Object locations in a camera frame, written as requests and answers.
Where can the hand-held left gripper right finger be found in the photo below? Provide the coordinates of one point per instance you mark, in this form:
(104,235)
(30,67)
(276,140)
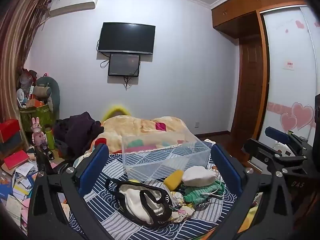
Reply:
(226,171)

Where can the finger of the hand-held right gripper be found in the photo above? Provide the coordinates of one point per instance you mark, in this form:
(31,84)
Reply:
(276,133)
(260,150)

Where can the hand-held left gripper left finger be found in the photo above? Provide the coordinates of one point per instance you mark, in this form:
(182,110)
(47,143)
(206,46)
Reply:
(94,170)

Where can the white fabric pouch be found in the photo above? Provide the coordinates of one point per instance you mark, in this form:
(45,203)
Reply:
(198,176)

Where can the green knitted cloth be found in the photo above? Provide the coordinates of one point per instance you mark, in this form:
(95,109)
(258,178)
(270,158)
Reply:
(200,192)

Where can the yellow sock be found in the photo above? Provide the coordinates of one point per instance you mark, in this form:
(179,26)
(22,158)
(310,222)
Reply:
(173,180)

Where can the clear plastic storage box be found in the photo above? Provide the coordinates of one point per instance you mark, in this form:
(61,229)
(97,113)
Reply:
(160,160)

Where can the small pink heart sticker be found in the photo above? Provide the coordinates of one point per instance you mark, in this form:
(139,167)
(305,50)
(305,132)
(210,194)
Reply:
(287,122)

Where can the large pink heart sticker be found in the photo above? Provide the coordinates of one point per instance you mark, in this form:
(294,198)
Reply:
(303,115)

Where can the dark clothes pile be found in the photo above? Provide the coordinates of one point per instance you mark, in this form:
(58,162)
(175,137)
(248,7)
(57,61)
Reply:
(75,130)

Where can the black flashlight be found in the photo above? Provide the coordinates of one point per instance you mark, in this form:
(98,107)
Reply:
(47,151)

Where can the brown wooden door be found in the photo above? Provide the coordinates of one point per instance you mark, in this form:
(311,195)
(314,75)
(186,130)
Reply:
(250,87)

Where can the green bottle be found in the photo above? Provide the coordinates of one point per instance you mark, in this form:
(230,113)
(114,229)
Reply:
(50,140)

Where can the blue patterned bed sheet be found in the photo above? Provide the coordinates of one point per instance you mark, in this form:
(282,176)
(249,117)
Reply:
(115,220)

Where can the beige printed blanket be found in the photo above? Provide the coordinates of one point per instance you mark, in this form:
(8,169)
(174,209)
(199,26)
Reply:
(130,127)

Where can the cartoon printed cloth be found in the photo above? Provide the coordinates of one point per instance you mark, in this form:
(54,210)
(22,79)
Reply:
(181,211)

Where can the pink bunny figure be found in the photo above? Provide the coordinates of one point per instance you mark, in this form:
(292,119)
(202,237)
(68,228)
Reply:
(38,132)

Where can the green paper bag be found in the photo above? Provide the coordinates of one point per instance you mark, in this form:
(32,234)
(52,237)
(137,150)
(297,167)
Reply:
(37,117)

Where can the red book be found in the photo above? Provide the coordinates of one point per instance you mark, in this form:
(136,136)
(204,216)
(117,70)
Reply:
(16,160)

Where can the pile of papers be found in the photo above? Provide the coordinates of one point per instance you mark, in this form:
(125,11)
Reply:
(17,190)

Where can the white sliding wardrobe door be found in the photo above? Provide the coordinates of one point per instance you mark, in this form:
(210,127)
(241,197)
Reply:
(287,45)

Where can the grey plush cushion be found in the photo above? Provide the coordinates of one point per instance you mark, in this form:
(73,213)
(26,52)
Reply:
(53,90)

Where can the red box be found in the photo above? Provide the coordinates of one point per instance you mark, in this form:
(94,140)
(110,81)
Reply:
(8,130)

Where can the small black monitor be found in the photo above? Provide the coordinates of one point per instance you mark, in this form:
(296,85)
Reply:
(123,64)

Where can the wooden overhead cabinet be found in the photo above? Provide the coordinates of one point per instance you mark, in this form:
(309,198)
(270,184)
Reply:
(240,7)

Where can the brown striped curtain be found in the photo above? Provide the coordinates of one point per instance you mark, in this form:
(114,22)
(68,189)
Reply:
(15,42)

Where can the white air conditioner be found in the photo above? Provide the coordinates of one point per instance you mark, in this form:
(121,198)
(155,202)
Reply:
(72,6)

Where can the white wall socket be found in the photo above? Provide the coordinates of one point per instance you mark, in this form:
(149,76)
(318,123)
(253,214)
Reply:
(197,124)

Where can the black wall television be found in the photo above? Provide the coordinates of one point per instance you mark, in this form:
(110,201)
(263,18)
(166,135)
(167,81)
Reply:
(126,38)

